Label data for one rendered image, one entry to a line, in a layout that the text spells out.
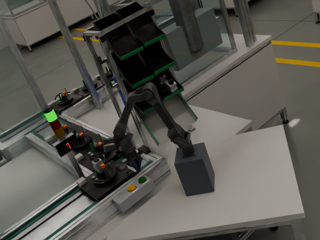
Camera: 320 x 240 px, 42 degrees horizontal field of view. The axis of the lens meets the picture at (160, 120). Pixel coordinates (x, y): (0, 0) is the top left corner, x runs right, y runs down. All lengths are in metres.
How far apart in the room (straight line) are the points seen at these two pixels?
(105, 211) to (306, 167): 1.86
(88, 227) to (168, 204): 0.40
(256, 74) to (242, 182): 1.68
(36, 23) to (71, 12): 0.95
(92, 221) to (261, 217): 0.80
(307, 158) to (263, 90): 0.68
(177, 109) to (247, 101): 1.25
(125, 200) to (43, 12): 9.14
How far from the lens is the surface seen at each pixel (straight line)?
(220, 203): 1.97
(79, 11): 11.27
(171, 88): 2.26
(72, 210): 2.25
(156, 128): 2.31
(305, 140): 3.75
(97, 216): 2.09
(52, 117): 2.14
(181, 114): 2.38
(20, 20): 10.73
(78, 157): 2.53
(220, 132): 2.46
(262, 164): 2.12
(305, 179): 3.34
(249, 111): 3.58
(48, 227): 2.23
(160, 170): 2.21
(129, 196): 2.06
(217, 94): 3.28
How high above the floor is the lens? 2.12
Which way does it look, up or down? 26 degrees down
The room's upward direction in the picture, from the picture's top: 21 degrees counter-clockwise
